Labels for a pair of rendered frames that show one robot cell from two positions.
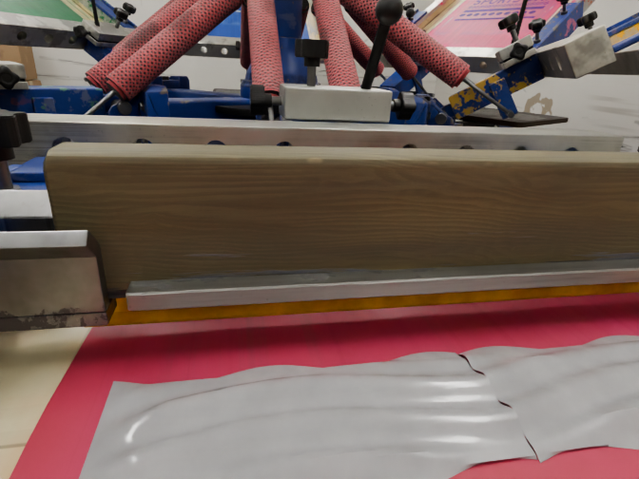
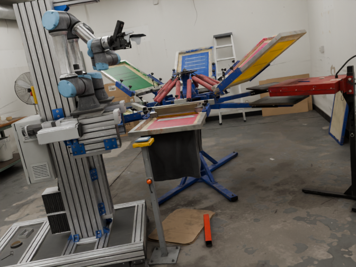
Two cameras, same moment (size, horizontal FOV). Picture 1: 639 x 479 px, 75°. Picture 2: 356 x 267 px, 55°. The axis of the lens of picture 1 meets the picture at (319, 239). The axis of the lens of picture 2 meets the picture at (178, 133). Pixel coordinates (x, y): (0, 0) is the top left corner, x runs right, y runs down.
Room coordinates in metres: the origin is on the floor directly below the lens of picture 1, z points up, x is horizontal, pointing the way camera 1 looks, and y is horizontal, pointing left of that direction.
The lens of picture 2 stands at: (-2.63, -1.36, 1.53)
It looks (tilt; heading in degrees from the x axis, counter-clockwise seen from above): 13 degrees down; 25
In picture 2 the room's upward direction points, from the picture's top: 9 degrees counter-clockwise
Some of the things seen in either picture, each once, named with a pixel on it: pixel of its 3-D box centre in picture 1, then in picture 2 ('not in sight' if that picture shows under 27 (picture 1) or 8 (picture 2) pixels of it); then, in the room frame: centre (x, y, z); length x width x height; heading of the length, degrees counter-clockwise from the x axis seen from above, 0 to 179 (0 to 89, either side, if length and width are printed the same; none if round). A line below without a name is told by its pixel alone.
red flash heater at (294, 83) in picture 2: not in sight; (310, 85); (0.63, -1.24, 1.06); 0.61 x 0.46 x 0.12; 73
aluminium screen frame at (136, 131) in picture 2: not in sight; (172, 119); (0.03, -0.12, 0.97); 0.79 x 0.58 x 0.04; 13
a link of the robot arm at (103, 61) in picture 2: not in sight; (102, 61); (-0.83, -0.11, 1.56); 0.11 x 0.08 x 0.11; 1
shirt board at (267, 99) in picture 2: not in sight; (239, 104); (0.86, -0.53, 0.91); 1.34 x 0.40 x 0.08; 73
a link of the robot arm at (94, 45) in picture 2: not in sight; (97, 45); (-0.85, -0.11, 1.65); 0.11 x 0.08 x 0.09; 91
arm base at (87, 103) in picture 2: not in sight; (87, 100); (-0.72, 0.15, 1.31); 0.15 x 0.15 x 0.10
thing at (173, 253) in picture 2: not in sight; (154, 200); (-0.55, -0.12, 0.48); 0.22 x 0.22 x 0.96; 13
